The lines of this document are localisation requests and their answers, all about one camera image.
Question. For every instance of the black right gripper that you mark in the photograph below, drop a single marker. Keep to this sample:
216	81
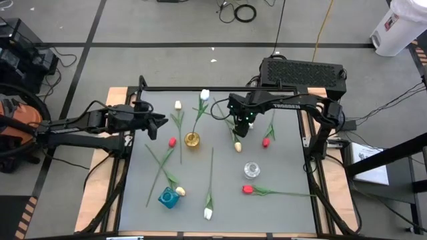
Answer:
243	105

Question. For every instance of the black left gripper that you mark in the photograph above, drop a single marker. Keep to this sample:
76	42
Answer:
143	120

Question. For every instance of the cream artificial tulip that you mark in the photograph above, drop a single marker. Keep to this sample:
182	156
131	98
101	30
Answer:
180	191
178	105
237	146

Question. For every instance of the red artificial tulip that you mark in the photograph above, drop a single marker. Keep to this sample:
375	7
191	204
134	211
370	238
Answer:
172	142
247	189
266	142

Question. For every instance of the yellow glass vase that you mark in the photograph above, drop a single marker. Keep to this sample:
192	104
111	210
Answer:
197	141

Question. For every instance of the clear glass vase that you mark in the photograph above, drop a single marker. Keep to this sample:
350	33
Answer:
251	170

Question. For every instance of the teal glass vase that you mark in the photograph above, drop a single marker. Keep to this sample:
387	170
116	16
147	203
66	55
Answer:
168	198

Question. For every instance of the black perforated computer case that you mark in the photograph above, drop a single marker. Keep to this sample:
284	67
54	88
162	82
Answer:
300	73

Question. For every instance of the white paper booklet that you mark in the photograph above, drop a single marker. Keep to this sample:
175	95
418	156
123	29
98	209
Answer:
370	166

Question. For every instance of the black computer tower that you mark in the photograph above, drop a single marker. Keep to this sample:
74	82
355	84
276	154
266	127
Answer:
40	63
13	33

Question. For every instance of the orange black shop vacuum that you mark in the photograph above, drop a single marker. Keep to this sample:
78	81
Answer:
20	116

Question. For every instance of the black metal side table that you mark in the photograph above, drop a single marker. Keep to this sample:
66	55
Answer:
400	180

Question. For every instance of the white trash bin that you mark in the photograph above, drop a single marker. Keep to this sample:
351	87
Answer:
397	33

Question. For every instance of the small white floor plug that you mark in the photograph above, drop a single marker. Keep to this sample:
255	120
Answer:
411	229

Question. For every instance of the black aluminium rig frame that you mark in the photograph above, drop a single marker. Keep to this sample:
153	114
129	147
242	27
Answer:
217	89

